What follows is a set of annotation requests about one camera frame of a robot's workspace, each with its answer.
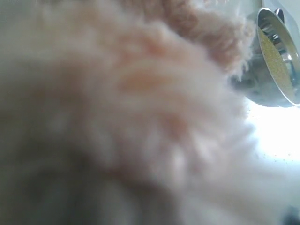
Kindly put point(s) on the steel bowl of yellow grain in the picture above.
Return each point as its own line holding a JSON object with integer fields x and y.
{"x": 273, "y": 75}

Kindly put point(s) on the tan teddy bear striped sweater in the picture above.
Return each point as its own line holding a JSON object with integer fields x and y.
{"x": 120, "y": 112}

